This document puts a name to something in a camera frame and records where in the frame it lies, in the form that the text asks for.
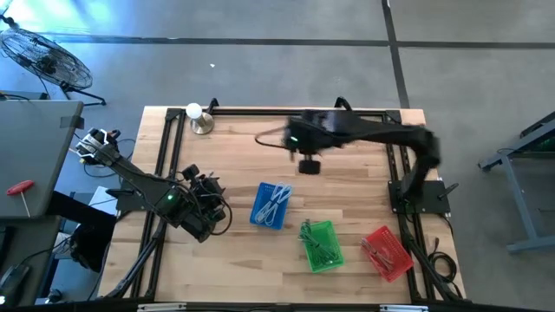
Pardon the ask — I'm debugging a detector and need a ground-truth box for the red plastic basket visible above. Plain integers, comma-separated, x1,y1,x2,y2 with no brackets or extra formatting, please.
360,224,415,283

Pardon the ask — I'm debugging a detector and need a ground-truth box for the black aluminium table frame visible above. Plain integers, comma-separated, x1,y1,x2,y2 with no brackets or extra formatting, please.
129,107,467,304

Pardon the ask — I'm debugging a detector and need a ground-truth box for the white box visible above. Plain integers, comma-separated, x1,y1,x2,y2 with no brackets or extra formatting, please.
88,185,118,216

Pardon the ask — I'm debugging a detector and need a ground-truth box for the green plastic basket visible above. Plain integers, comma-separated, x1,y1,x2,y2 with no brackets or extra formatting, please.
297,219,346,274

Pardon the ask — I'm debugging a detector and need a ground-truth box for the black floor fan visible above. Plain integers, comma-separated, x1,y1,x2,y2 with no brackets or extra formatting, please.
0,15,108,107

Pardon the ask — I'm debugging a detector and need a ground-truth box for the white hinge bracket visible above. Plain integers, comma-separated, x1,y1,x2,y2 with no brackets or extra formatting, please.
380,304,430,312
137,302,187,312

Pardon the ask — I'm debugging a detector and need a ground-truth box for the red T-handle hex key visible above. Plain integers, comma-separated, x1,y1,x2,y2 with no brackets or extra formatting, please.
6,179,36,218

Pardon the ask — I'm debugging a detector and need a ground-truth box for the blue plastic basket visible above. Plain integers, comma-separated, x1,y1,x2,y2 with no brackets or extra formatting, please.
249,181,292,231

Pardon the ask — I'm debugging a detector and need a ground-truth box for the black chair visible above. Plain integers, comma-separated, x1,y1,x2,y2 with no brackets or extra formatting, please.
47,190,118,273

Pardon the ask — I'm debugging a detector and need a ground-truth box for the black cable bundle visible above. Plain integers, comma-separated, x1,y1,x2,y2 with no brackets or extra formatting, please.
103,211,170,300

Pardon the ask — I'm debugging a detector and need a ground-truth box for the white bulb lamp brass base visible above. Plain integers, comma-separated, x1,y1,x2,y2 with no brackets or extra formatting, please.
185,102,216,135

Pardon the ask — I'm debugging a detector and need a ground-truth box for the white USB cable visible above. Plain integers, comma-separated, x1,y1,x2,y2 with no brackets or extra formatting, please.
264,182,294,227
255,184,285,225

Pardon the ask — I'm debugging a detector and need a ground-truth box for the grey metal table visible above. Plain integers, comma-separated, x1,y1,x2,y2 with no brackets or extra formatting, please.
476,110,555,255

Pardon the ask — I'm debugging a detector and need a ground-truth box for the black coiled cable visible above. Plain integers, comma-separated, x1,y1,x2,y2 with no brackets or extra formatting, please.
427,236,459,285

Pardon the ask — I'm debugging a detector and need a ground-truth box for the black computer mouse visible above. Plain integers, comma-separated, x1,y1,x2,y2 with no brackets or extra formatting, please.
0,263,31,304

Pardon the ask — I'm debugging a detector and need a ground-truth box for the dark grey side desk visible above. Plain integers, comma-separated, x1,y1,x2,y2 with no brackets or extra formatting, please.
0,216,62,307

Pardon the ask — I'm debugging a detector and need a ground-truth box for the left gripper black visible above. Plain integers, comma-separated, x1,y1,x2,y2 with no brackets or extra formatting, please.
182,163,227,243

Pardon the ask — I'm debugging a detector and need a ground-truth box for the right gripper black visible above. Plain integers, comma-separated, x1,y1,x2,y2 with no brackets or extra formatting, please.
282,116,325,175

